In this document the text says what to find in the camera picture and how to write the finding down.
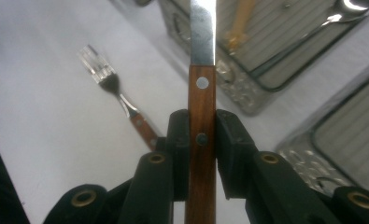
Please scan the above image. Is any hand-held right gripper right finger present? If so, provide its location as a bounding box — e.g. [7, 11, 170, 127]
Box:
[216, 108, 342, 224]

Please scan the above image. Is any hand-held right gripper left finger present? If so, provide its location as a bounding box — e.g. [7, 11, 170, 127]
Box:
[118, 108, 192, 224]

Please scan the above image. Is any wooden-handled knife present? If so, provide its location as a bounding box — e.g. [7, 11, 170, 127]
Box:
[184, 0, 218, 224]

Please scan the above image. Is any grey transparent plastic bin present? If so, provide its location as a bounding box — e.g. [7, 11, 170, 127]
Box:
[158, 0, 369, 117]
[275, 66, 369, 199]

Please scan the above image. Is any white table sheet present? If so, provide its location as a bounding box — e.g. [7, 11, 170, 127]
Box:
[0, 0, 369, 224]

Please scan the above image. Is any wooden-handled fork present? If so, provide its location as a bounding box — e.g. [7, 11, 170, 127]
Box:
[77, 44, 162, 152]

